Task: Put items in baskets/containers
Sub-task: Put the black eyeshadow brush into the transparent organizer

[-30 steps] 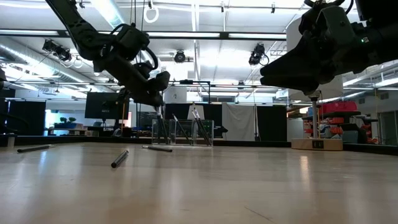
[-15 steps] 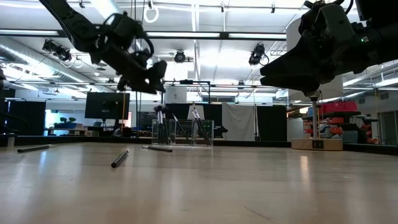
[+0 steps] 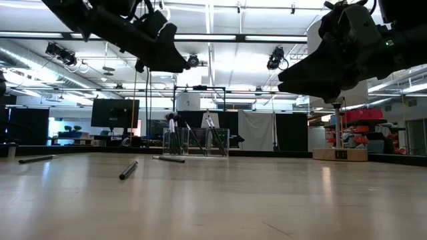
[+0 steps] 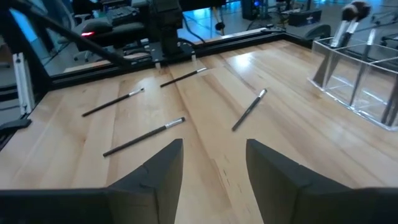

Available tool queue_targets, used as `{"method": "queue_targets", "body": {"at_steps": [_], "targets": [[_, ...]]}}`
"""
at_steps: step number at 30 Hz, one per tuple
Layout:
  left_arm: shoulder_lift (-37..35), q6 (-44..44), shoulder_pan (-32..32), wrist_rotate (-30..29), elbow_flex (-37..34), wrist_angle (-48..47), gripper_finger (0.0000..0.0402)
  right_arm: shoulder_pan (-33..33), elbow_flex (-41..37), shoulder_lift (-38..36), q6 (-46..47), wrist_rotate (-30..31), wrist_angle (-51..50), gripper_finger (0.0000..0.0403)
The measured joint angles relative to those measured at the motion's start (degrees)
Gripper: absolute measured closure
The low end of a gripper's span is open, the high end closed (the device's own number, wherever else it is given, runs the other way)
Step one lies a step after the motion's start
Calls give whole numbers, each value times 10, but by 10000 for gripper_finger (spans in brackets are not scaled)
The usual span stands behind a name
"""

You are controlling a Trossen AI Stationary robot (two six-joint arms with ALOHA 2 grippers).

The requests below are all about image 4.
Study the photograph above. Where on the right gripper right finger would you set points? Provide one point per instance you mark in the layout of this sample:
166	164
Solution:
280	193

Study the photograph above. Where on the large round head makeup brush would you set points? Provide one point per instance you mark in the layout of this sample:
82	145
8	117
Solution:
349	32

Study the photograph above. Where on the backlit computer keyboard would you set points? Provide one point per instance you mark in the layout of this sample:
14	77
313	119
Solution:
124	15

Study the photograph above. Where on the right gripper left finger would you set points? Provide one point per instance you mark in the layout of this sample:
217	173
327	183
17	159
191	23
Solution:
155	193

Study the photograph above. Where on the clear acrylic brush organizer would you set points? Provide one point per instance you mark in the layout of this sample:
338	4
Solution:
357	102

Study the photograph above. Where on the black aluminium table frame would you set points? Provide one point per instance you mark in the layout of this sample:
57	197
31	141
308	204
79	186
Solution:
242	42

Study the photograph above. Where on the black box on floor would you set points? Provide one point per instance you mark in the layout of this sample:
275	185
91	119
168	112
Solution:
304	18

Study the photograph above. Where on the silver aluminium extrusion post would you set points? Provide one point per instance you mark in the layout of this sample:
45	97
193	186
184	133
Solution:
23	84

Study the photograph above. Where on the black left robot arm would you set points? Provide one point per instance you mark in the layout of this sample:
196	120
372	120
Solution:
164	28

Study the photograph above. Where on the black computer mouse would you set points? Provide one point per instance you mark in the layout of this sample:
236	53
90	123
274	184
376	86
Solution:
96	28

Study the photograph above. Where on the thin black makeup brush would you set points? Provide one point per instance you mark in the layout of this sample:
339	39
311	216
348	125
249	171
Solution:
183	77
390	105
370	37
248	110
109	104
143	137

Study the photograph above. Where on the small round head makeup brush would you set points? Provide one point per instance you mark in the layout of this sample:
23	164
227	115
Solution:
339	32

